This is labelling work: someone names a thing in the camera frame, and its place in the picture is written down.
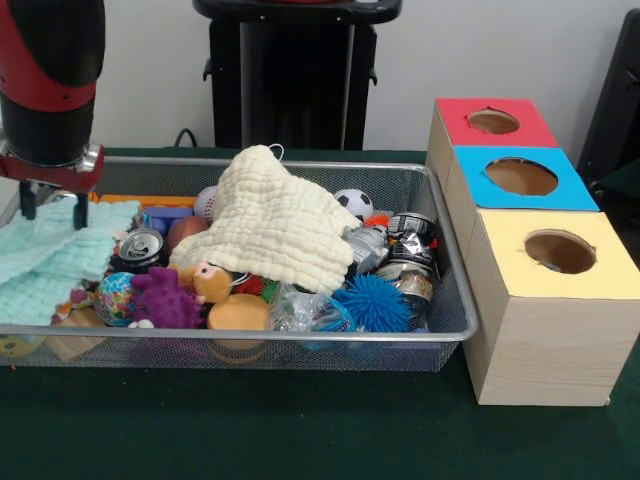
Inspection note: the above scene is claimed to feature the tan plush monkey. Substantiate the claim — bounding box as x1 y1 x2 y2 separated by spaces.
182 262 271 331

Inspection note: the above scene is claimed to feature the small soccer ball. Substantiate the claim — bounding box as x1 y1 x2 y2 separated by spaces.
334 188 375 223

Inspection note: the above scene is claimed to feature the purple plush toy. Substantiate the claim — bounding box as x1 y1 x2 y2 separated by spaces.
130 267 206 330

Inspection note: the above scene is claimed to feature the cream waffle cloth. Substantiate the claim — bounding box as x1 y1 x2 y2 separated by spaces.
169 144 364 295

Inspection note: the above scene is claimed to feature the black chair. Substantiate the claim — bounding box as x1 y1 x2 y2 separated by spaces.
577 8 640 201

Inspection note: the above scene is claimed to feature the crushed silver can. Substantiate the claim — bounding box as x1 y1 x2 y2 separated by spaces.
117 227 166 266

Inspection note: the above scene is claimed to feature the wooden box with three holes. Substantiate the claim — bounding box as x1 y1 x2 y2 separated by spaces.
424 97 640 407

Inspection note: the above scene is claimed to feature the small white baseball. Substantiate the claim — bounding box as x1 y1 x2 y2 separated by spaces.
193 185 221 224

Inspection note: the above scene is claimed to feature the shallow clear mesh bin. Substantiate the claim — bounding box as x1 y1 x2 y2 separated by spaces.
0 155 480 374

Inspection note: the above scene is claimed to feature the dark green tablecloth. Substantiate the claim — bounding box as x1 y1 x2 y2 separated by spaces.
0 146 640 480

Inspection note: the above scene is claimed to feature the globe print ball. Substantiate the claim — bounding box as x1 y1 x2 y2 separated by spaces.
95 272 140 328

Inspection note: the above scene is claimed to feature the small brown football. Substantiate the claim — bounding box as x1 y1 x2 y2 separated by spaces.
167 215 211 254

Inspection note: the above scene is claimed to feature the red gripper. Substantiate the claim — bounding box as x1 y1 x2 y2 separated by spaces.
0 143 106 231

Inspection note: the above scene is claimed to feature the blue spiky ball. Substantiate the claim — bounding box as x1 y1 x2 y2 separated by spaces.
332 273 414 334

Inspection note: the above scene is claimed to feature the mint waffle cloth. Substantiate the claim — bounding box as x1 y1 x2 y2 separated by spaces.
0 199 143 326

